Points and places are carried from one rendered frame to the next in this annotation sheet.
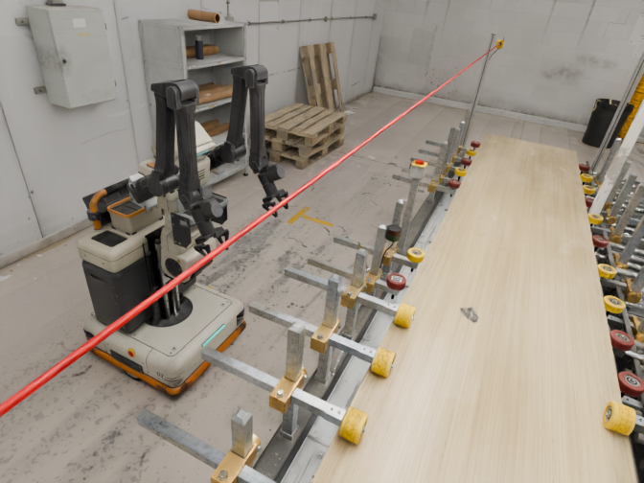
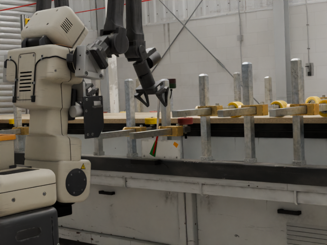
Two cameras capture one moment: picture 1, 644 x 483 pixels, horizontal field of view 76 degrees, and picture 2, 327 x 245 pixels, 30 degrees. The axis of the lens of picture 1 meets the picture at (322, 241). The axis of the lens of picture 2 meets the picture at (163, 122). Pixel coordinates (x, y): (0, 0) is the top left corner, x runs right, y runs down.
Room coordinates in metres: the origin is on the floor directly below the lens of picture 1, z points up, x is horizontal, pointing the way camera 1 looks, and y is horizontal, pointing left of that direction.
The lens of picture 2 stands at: (0.56, 2.75, 1.05)
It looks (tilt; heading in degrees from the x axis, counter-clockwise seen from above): 3 degrees down; 288
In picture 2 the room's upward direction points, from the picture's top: 3 degrees counter-clockwise
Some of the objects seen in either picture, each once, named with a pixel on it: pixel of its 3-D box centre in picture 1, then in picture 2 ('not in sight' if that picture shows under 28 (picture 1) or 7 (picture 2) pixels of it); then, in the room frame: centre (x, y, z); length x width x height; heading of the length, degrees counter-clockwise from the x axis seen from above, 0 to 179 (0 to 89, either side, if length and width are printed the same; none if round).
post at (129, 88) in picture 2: (392, 243); (130, 123); (1.73, -0.34, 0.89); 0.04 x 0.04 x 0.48; 67
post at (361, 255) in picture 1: (354, 301); (205, 123); (1.26, -0.15, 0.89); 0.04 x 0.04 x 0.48; 67
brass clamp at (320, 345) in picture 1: (326, 333); (252, 110); (1.01, -0.04, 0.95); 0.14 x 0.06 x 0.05; 157
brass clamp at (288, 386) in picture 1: (288, 386); (302, 109); (0.78, 0.05, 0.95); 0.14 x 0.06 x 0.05; 157
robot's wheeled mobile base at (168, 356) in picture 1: (169, 325); not in sight; (1.75, 0.84, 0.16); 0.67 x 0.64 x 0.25; 67
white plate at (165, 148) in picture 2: not in sight; (159, 149); (1.53, -0.23, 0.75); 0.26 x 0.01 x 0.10; 157
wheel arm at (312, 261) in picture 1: (352, 275); (161, 132); (1.49, -0.15, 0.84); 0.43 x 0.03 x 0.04; 67
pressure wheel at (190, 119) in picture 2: (394, 287); (185, 127); (1.42, -0.33, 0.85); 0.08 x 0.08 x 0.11
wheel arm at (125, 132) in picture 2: (374, 251); (127, 132); (1.72, -0.26, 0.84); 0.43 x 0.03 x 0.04; 67
